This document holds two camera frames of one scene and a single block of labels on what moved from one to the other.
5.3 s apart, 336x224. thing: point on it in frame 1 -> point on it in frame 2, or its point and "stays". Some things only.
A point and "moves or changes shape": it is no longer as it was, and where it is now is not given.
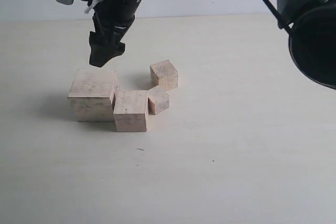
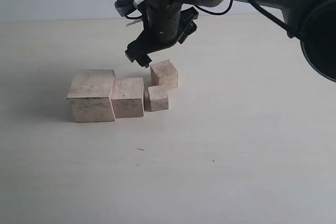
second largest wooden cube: [130, 109] moves or changes shape
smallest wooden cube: [158, 99] stays
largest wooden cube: [91, 96] stays
